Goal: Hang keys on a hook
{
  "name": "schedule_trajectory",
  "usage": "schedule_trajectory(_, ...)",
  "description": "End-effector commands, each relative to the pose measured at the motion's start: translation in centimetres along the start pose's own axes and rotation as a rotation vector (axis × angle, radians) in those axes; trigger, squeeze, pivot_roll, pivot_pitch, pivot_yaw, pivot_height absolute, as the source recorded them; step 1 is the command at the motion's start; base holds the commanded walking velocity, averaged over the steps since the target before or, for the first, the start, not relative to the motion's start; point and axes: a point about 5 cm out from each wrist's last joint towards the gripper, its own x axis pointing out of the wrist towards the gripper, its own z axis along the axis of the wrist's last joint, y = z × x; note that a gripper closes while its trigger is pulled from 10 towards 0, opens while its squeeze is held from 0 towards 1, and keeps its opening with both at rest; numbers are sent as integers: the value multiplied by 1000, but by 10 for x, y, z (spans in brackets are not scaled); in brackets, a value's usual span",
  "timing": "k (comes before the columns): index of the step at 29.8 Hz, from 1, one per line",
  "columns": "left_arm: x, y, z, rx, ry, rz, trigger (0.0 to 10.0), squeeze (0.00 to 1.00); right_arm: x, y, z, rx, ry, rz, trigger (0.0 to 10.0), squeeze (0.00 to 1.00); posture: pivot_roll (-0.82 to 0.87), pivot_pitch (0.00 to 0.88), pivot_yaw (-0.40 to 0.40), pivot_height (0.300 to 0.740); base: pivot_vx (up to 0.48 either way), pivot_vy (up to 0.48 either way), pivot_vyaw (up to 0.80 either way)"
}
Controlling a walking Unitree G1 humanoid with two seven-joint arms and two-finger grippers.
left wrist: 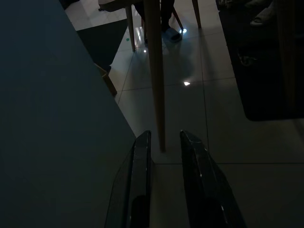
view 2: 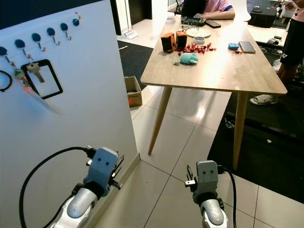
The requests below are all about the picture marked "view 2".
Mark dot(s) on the standing person black shorts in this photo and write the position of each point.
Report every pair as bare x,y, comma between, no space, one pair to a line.
295,42

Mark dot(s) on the silver key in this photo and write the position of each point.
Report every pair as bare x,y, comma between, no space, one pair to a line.
35,71

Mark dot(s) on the wooden table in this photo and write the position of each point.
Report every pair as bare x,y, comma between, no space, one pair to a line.
218,71

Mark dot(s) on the blue case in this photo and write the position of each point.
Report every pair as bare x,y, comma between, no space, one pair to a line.
233,46

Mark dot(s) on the dark blue knob wall hook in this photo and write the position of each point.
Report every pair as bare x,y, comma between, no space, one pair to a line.
36,37
64,27
2,51
20,43
51,32
75,22

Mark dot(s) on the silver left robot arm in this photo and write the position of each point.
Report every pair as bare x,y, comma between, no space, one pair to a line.
80,206

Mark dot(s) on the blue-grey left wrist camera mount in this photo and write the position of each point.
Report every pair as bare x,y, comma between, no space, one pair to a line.
102,166

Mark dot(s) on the black floor mat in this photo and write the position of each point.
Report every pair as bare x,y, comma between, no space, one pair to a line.
135,54
266,156

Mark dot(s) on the clear red key tag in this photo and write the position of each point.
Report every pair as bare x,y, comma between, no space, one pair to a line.
29,91

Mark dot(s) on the black bag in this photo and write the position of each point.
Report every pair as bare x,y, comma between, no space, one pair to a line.
261,16

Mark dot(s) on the red berry garland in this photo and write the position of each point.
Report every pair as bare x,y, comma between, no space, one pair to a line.
197,47

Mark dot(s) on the white floor stand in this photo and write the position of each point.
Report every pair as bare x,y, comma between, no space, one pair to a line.
129,34

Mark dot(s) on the cardboard box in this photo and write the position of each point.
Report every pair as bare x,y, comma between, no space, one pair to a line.
133,92

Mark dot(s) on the white hook board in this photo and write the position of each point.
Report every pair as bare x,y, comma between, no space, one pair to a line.
76,109

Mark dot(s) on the grey blue tape roll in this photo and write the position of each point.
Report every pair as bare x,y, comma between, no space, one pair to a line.
198,38

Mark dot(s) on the round woven plate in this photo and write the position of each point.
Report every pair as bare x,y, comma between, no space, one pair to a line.
197,31

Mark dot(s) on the grey phone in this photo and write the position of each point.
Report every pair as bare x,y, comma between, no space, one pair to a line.
247,46

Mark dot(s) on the white cup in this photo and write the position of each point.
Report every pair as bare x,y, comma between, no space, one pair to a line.
170,20

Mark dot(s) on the seated person pink shirt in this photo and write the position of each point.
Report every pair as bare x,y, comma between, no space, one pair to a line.
211,7

